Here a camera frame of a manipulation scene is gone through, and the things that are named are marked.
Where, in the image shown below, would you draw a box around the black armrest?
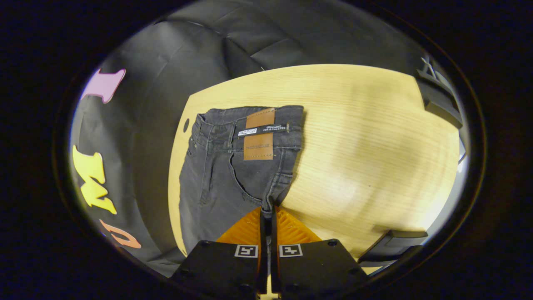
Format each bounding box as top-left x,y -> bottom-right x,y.
357,229 -> 429,268
416,56 -> 465,129

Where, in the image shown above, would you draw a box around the dark grey jeans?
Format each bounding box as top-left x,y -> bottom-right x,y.
178,105 -> 305,255

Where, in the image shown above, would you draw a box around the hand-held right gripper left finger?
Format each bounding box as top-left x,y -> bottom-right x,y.
172,207 -> 268,300

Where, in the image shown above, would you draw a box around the black backdrop cloth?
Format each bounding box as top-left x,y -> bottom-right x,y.
69,0 -> 433,278

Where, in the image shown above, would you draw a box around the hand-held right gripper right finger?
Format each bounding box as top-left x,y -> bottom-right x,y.
271,207 -> 369,300

